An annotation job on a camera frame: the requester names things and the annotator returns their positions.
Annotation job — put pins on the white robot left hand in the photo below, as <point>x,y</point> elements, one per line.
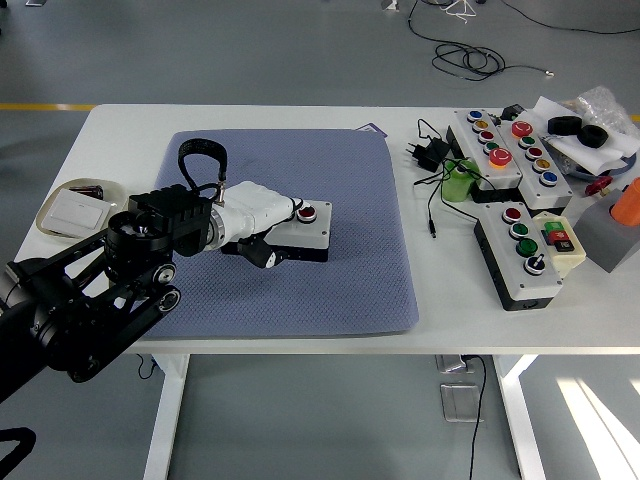
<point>250,210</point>

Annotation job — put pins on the white four-button control box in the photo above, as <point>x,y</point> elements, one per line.
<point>315,232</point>

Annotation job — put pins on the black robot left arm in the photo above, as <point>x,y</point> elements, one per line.
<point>165,215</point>

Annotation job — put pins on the five-button box, lit stop button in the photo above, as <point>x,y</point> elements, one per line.
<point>472,137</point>

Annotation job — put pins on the five-button box, red mushroom button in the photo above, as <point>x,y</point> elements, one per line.
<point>524,167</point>

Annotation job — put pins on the grey-blue textured mat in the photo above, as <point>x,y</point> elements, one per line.
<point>310,290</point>

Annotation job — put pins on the white shallow tray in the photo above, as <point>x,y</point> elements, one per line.
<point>114,191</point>

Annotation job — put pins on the purple card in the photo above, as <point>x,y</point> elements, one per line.
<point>376,129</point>

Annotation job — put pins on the small dark item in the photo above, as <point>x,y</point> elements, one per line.
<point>87,191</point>

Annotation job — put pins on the black power adapter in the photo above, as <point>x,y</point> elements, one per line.
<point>432,152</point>

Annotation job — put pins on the white table leg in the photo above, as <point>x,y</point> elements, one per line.
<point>520,425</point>
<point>165,425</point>

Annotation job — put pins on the small grey floor fixture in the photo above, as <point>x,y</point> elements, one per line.
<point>390,5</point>

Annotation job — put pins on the grey under-table socket box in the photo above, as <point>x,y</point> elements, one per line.
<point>450,363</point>

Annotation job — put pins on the small black box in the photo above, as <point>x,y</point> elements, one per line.
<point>512,111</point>

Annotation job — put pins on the metal floor socket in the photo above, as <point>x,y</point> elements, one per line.
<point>457,402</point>

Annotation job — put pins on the black robot body part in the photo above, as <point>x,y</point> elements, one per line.
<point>22,437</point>

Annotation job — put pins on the red knob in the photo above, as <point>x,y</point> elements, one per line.
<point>597,186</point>

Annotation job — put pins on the grey block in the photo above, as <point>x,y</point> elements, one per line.
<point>605,235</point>

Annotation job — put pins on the clear bubble wrap bag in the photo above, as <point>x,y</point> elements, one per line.
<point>605,107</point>

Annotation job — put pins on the orange cylinder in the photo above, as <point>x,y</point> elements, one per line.
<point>627,205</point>

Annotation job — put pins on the blue plate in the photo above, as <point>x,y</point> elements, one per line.
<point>627,167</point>

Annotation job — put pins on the four-button box, selector switch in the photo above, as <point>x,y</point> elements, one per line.
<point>507,250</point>

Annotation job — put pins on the cream switch box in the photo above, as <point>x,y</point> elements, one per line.
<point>572,255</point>

